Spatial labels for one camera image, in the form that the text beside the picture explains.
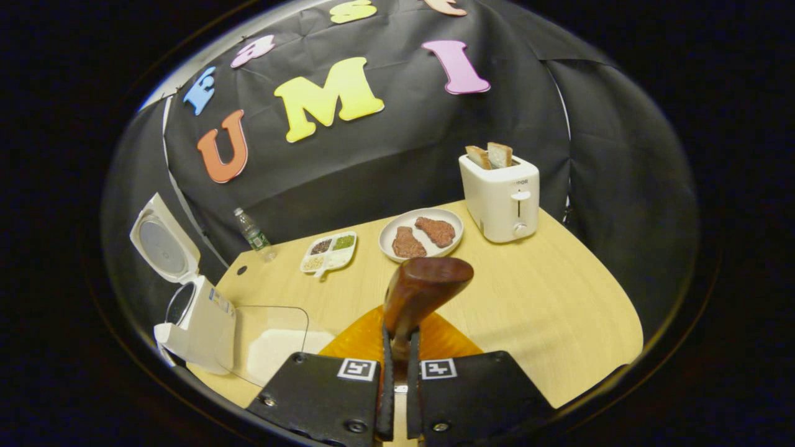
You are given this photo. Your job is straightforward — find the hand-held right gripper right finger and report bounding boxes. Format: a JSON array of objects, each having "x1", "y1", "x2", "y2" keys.
[{"x1": 406, "y1": 310, "x2": 555, "y2": 447}]

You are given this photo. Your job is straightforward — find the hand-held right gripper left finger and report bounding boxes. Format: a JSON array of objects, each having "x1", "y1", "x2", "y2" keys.
[{"x1": 247, "y1": 304, "x2": 399, "y2": 447}]

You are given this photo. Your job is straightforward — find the clear box of rice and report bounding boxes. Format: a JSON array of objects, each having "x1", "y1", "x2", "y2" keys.
[{"x1": 214, "y1": 304, "x2": 337, "y2": 389}]

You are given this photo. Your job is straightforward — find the brown wooden spoon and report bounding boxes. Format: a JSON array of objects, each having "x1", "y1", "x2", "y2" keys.
[{"x1": 381, "y1": 257, "x2": 475, "y2": 374}]

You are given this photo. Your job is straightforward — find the white rice cooker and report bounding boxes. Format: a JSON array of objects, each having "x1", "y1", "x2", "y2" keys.
[{"x1": 129, "y1": 192, "x2": 237, "y2": 376}]

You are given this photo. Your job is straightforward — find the white divided grain tray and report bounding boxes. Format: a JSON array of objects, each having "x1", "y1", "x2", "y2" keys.
[{"x1": 300, "y1": 231, "x2": 359, "y2": 278}]

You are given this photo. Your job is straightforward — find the brown meat piece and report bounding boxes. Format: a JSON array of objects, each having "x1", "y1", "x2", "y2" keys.
[
  {"x1": 414, "y1": 216, "x2": 457, "y2": 250},
  {"x1": 391, "y1": 226, "x2": 428, "y2": 260}
]

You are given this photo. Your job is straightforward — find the clear water bottle green label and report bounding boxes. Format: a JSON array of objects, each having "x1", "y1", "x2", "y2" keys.
[{"x1": 234, "y1": 207, "x2": 278, "y2": 263}]

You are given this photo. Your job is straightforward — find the white round plate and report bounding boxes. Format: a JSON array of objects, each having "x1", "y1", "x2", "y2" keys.
[{"x1": 378, "y1": 208, "x2": 465, "y2": 264}]

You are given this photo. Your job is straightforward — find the white toaster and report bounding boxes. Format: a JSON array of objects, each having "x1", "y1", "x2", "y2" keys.
[{"x1": 458, "y1": 152, "x2": 541, "y2": 244}]

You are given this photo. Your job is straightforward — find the toast slice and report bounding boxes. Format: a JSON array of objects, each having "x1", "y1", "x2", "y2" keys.
[
  {"x1": 487, "y1": 142, "x2": 514, "y2": 169},
  {"x1": 465, "y1": 145, "x2": 493, "y2": 171}
]

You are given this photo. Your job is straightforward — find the black backdrop cloth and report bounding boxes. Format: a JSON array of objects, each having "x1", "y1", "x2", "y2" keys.
[{"x1": 102, "y1": 0, "x2": 700, "y2": 336}]

